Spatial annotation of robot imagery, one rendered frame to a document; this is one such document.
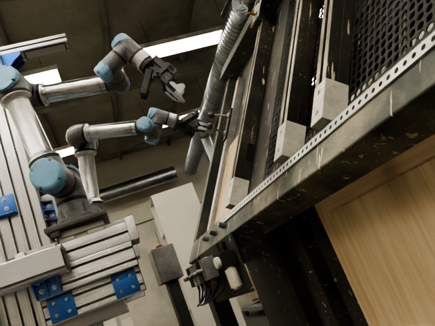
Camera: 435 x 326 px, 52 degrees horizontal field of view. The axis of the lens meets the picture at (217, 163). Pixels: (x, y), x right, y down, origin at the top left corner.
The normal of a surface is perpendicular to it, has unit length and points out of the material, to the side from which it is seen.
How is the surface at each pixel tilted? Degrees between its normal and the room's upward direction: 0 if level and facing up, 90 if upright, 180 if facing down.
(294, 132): 90
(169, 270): 90
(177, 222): 90
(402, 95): 57
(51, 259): 90
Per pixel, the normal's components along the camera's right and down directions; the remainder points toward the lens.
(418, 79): -0.94, -0.28
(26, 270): 0.16, -0.33
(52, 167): 0.01, -0.14
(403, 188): -0.89, 0.25
